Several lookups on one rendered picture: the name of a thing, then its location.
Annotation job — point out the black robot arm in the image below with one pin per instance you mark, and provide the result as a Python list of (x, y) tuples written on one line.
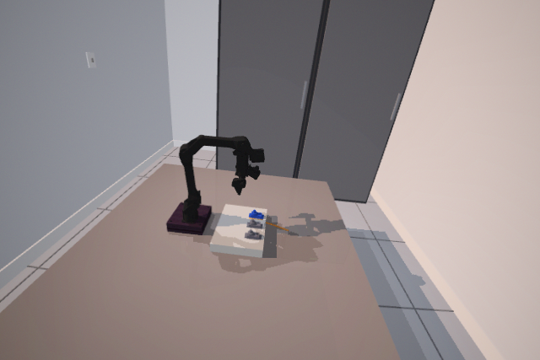
[(243, 152)]

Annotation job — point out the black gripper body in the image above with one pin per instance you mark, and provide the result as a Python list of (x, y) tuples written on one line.
[(241, 172)]

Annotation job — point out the blue micro servo with orange cable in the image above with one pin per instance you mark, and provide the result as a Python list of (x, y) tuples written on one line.
[(258, 215)]

